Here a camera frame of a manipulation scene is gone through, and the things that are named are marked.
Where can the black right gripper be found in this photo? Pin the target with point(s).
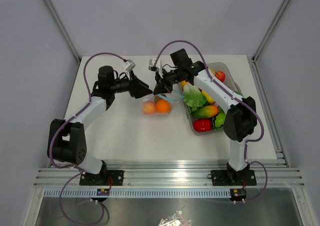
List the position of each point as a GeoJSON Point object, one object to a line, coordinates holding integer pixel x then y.
{"type": "Point", "coordinates": [162, 86]}

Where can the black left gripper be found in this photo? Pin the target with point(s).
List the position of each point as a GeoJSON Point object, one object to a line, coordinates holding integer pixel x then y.
{"type": "Point", "coordinates": [137, 88]}

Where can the brown toy kiwi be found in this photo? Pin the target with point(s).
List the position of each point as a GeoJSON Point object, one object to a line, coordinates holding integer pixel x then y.
{"type": "Point", "coordinates": [159, 97]}

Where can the clear zip top bag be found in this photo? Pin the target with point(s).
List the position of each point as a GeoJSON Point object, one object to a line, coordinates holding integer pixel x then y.
{"type": "Point", "coordinates": [173, 98]}

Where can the orange toy tangerine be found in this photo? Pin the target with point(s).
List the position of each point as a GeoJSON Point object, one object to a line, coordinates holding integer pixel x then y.
{"type": "Point", "coordinates": [163, 107]}

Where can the orange pink toy peach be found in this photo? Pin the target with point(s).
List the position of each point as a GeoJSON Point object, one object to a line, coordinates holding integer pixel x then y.
{"type": "Point", "coordinates": [149, 108]}

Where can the yellow toy pear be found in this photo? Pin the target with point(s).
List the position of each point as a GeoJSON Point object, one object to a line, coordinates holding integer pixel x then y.
{"type": "Point", "coordinates": [208, 98]}

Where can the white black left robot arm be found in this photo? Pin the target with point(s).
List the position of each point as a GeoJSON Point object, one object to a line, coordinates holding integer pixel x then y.
{"type": "Point", "coordinates": [67, 140]}

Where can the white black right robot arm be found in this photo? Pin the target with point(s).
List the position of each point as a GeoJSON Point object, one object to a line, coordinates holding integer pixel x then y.
{"type": "Point", "coordinates": [241, 116]}

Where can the clear plastic food bin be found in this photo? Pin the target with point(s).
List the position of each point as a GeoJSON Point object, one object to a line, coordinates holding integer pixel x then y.
{"type": "Point", "coordinates": [228, 82]}

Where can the bag of small parts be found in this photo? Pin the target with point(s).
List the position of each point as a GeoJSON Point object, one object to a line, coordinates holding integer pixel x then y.
{"type": "Point", "coordinates": [177, 219]}

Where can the small yellow toy fruit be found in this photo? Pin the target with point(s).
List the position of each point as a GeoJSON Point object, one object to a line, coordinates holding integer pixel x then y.
{"type": "Point", "coordinates": [183, 83]}

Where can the green white toy cabbage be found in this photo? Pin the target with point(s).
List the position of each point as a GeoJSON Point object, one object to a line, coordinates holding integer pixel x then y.
{"type": "Point", "coordinates": [193, 98]}

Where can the green orange toy mango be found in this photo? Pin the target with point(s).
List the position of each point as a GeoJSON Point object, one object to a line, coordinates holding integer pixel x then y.
{"type": "Point", "coordinates": [206, 112]}

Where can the pale yellow toy apple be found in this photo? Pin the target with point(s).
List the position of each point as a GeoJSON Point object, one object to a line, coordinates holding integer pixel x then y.
{"type": "Point", "coordinates": [212, 71]}

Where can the red toy bell pepper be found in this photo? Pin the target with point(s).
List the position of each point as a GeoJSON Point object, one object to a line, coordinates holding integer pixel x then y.
{"type": "Point", "coordinates": [202, 125]}

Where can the green striped toy watermelon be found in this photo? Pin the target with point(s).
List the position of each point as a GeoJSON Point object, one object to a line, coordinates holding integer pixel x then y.
{"type": "Point", "coordinates": [218, 120]}

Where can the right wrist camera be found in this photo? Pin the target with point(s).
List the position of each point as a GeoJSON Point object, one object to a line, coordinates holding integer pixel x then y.
{"type": "Point", "coordinates": [155, 66]}

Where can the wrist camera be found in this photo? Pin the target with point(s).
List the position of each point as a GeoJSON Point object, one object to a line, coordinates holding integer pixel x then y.
{"type": "Point", "coordinates": [129, 65]}
{"type": "Point", "coordinates": [155, 66]}

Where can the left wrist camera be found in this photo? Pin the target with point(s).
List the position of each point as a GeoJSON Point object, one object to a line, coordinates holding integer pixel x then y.
{"type": "Point", "coordinates": [129, 65]}

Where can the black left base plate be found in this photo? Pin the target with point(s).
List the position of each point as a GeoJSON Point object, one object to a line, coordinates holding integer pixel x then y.
{"type": "Point", "coordinates": [109, 178]}

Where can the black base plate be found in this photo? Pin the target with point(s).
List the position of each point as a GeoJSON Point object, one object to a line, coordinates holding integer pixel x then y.
{"type": "Point", "coordinates": [225, 178]}
{"type": "Point", "coordinates": [109, 178]}

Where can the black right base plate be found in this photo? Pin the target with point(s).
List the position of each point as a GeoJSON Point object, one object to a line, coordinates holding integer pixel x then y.
{"type": "Point", "coordinates": [225, 178]}

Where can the left aluminium frame post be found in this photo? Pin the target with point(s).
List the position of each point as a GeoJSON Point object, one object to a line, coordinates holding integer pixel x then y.
{"type": "Point", "coordinates": [61, 28]}

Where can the aluminium frame post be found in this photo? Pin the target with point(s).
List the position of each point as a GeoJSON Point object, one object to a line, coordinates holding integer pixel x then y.
{"type": "Point", "coordinates": [271, 29]}
{"type": "Point", "coordinates": [61, 28]}

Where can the white slotted cable duct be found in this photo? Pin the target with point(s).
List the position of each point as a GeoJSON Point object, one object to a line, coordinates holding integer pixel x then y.
{"type": "Point", "coordinates": [138, 193]}

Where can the aluminium mounting rail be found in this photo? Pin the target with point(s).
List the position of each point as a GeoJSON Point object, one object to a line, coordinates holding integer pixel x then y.
{"type": "Point", "coordinates": [178, 174]}

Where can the right aluminium frame post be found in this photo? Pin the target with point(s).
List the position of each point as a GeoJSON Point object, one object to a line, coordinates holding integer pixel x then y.
{"type": "Point", "coordinates": [271, 29]}

